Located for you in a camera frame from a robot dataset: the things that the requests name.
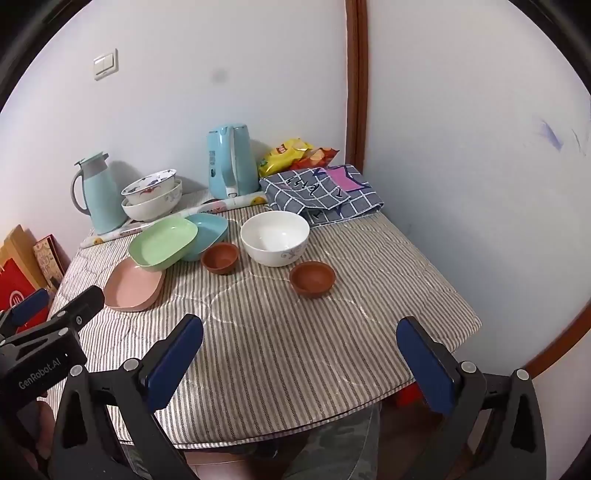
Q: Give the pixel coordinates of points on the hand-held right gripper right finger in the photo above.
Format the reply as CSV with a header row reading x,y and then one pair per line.
x,y
429,369

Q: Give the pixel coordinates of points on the yellow chip bag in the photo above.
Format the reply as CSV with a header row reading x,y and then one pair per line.
x,y
281,157

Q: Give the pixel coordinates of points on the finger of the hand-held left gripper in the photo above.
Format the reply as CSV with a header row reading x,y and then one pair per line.
x,y
30,302
81,302

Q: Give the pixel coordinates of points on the white bowl with grey pattern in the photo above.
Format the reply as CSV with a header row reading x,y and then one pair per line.
x,y
272,240

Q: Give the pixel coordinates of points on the pink plate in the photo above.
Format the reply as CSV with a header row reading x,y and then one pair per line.
x,y
131,290

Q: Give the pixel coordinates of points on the white light switch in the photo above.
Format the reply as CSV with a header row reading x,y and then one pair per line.
x,y
106,64

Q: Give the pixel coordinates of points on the brown wooden baseboard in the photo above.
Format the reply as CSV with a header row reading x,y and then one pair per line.
x,y
563,346

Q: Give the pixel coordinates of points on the green plate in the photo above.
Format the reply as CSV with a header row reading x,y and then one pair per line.
x,y
161,244

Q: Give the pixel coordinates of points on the large white bowl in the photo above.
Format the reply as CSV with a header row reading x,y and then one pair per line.
x,y
152,211

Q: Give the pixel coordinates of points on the blue plate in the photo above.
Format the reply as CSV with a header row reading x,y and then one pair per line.
x,y
210,230

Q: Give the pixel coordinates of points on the fruit print oilcloth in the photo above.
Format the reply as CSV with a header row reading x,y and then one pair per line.
x,y
203,203

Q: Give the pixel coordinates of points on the grey checked cloth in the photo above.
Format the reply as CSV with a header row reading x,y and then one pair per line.
x,y
295,194

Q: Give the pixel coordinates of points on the red chip bag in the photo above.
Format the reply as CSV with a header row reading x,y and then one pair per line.
x,y
318,159

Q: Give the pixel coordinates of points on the light blue thermos jug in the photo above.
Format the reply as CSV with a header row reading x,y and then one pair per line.
x,y
101,198

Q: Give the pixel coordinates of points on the striped quilted table cover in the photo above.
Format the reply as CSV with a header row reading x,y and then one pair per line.
x,y
277,346

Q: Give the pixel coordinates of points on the light blue electric kettle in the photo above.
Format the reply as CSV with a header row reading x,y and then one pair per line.
x,y
221,166

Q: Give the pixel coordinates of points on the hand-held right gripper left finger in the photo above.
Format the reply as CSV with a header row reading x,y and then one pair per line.
x,y
175,360

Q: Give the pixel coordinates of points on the blue and red patterned bowl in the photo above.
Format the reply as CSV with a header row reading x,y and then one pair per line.
x,y
152,191

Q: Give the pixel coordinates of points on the red stool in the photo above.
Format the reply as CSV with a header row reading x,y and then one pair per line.
x,y
406,396

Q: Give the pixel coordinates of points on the small brown bowl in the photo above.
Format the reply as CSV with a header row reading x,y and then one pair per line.
x,y
311,279
219,261

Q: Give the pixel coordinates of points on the brown cardboard box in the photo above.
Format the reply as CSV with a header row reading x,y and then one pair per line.
x,y
16,244

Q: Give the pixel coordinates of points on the brown wooden door frame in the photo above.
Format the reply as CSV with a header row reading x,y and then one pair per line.
x,y
358,83

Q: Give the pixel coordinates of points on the patterned flat box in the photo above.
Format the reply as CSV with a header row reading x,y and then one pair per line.
x,y
51,263

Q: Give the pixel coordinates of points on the red box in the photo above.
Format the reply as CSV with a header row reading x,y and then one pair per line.
x,y
18,286

